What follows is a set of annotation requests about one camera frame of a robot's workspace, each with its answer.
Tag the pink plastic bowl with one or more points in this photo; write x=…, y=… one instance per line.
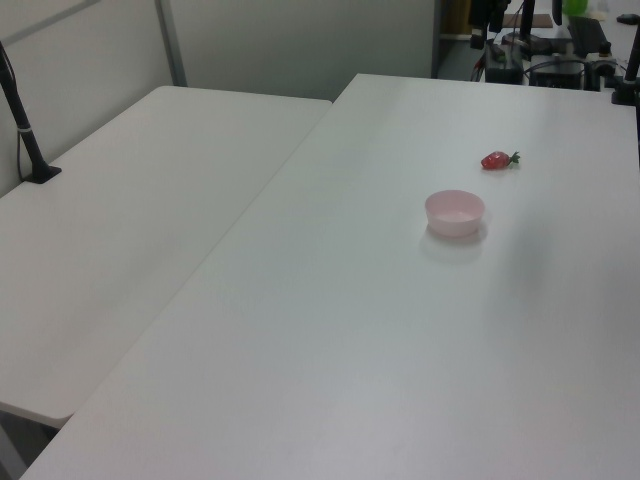
x=454, y=215

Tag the green round object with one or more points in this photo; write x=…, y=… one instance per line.
x=576, y=5

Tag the black clamp camera stand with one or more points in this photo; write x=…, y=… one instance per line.
x=629, y=75

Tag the black computer mouse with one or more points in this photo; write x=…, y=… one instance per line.
x=627, y=19

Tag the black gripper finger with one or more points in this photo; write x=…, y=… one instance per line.
x=495, y=27
x=478, y=37

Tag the grey metal partition post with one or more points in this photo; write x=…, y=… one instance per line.
x=174, y=45

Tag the black pole on round base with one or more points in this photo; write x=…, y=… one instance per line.
x=527, y=25

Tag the red plastic strawberry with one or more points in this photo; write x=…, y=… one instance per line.
x=495, y=160

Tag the brown board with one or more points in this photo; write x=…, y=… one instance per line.
x=540, y=21

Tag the black control unit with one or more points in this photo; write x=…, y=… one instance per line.
x=556, y=72

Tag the black electronics box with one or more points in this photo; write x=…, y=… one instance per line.
x=504, y=64

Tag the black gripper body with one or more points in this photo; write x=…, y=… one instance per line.
x=486, y=9

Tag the white side table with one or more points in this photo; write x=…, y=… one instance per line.
x=125, y=210

